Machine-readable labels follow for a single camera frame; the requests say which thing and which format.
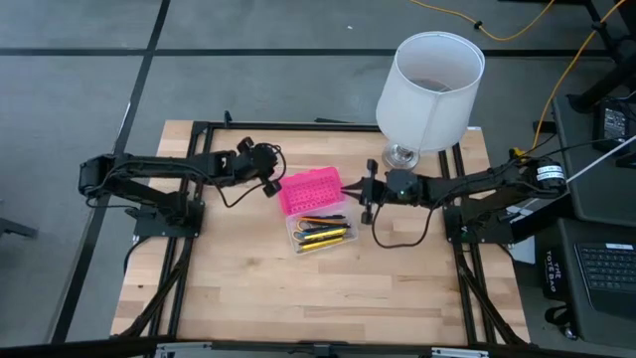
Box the black aluminium table frame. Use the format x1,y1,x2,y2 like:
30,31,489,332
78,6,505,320
109,109,532,347

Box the black tote bag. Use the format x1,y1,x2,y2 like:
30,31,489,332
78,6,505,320
538,246,581,343

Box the black stand legs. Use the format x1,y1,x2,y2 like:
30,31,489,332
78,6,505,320
565,0,636,114

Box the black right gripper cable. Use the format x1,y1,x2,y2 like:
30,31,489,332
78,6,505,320
371,198,441,250

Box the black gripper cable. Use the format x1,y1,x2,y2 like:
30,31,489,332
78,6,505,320
371,198,441,250
213,142,288,209

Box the grey chair base leg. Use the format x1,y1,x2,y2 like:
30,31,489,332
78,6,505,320
0,198,40,241

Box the yellow extension cable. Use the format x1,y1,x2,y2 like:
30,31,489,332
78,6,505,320
408,0,557,43
511,0,628,160

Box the white shade table lamp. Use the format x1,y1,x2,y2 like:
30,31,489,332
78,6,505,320
375,31,486,174

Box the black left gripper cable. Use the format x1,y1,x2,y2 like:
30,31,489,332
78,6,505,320
213,142,288,209

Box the white paper sheet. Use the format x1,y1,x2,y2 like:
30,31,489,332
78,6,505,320
507,242,537,266

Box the black camera rig bar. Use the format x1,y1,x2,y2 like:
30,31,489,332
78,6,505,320
0,336,636,358

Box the black laptop keyboard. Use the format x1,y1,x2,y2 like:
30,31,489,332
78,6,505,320
573,242,636,319

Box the clear supply box pink lid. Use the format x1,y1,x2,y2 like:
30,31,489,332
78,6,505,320
277,165,359,256

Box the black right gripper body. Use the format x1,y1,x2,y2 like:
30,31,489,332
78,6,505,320
358,158,389,226

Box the white cable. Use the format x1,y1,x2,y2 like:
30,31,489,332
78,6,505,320
516,133,636,215

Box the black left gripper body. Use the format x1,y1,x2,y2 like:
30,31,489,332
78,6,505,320
233,136,282,198

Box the dark grey desk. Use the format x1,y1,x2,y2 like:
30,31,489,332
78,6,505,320
551,91,636,228
556,217,636,349

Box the silver bracket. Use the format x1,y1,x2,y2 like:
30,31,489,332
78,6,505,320
153,341,215,358
430,346,491,358

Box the black power supply brick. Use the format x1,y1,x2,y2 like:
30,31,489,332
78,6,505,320
591,97,636,156

